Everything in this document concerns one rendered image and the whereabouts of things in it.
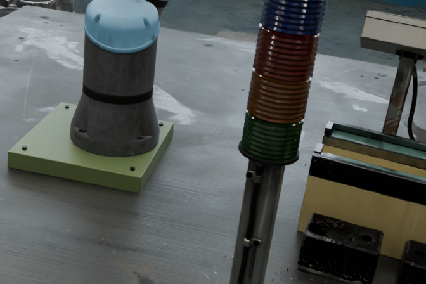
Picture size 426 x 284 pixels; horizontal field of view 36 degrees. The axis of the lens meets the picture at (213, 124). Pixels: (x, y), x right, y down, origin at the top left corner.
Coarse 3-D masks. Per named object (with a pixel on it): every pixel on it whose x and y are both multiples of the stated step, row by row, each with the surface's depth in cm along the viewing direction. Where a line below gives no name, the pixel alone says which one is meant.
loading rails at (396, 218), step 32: (352, 128) 103; (320, 160) 92; (352, 160) 94; (384, 160) 99; (416, 160) 98; (320, 192) 94; (352, 192) 92; (384, 192) 90; (416, 192) 89; (384, 224) 92; (416, 224) 91
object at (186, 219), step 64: (0, 64) 144; (64, 64) 149; (192, 64) 159; (320, 64) 171; (0, 128) 116; (192, 128) 126; (320, 128) 133; (0, 192) 97; (64, 192) 99; (128, 192) 102; (192, 192) 104; (0, 256) 84; (64, 256) 85; (128, 256) 87; (192, 256) 88; (384, 256) 94
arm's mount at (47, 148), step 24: (48, 120) 114; (24, 144) 106; (48, 144) 107; (72, 144) 108; (24, 168) 103; (48, 168) 103; (72, 168) 102; (96, 168) 101; (120, 168) 102; (144, 168) 103
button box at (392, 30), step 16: (368, 16) 109; (384, 16) 109; (400, 16) 108; (368, 32) 109; (384, 32) 109; (400, 32) 108; (416, 32) 107; (368, 48) 115; (384, 48) 112; (400, 48) 109; (416, 48) 107
